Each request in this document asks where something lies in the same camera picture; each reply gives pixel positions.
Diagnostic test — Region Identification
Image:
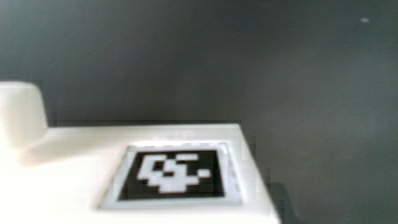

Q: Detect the white drawer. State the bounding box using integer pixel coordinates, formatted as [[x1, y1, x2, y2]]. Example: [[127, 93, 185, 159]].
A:
[[0, 81, 283, 224]]

